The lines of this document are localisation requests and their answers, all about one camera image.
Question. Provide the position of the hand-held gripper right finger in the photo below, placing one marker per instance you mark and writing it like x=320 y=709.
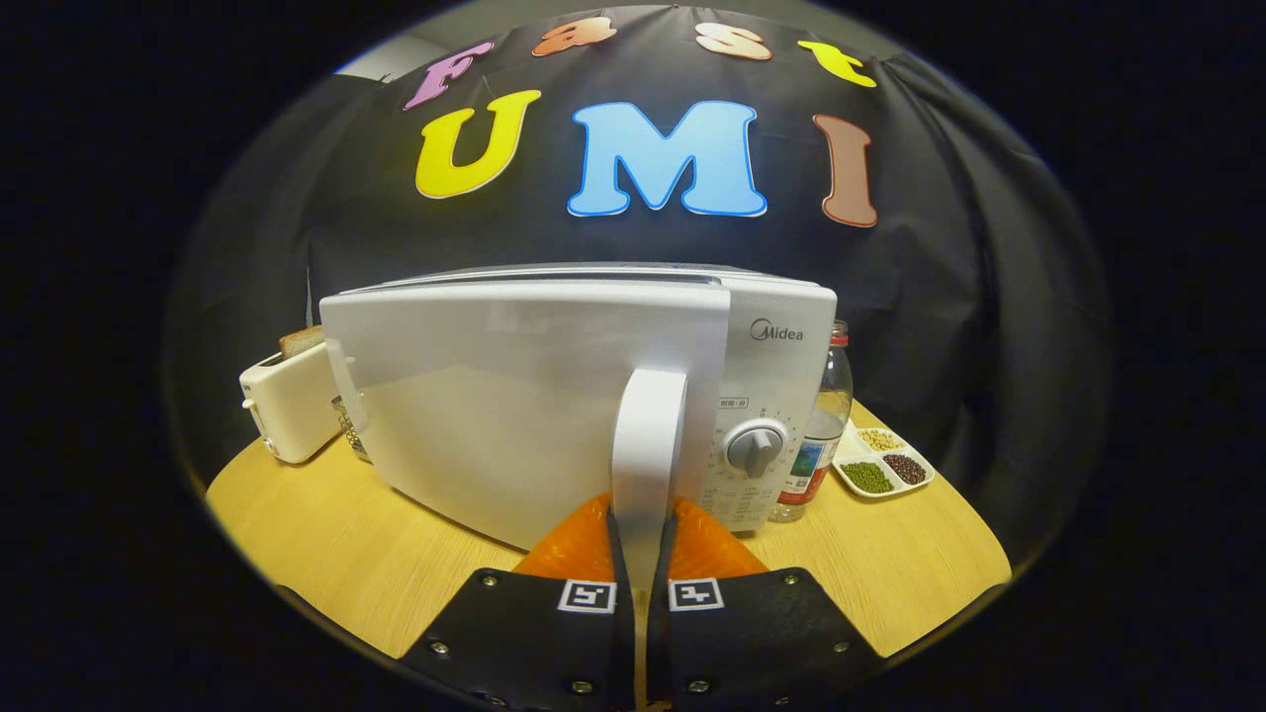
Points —
x=658 y=633

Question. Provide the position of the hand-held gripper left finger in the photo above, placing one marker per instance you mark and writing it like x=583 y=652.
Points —
x=623 y=633

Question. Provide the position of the white microwave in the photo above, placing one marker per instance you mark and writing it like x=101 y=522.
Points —
x=514 y=396

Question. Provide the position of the clear plastic water bottle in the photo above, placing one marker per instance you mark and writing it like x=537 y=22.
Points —
x=826 y=435

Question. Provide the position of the white divided bean dish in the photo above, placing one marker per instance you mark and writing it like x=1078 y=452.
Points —
x=870 y=477

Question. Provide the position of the white toaster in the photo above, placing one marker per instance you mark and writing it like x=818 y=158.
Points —
x=292 y=405

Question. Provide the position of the toast slice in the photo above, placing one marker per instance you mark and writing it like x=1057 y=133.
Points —
x=300 y=342

